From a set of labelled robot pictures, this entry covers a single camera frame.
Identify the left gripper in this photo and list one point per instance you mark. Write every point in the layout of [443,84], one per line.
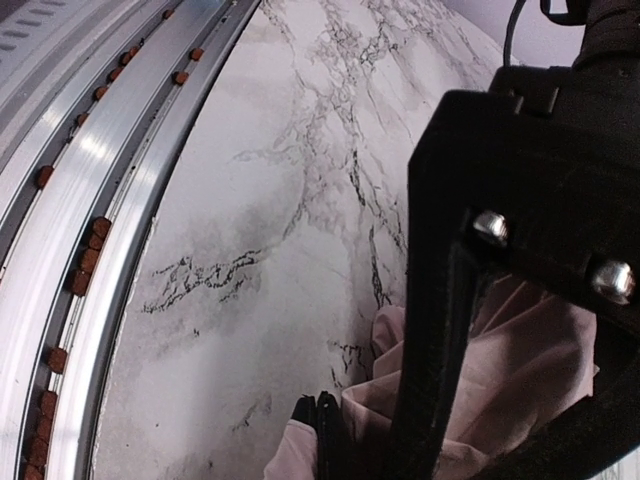
[551,161]

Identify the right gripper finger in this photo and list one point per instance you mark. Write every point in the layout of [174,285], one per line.
[332,449]

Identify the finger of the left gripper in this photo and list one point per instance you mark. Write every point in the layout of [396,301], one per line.
[588,437]

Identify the pink and black umbrella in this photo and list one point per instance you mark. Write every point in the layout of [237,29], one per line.
[530,357]

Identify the front aluminium rail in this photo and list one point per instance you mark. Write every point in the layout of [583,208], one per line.
[77,200]

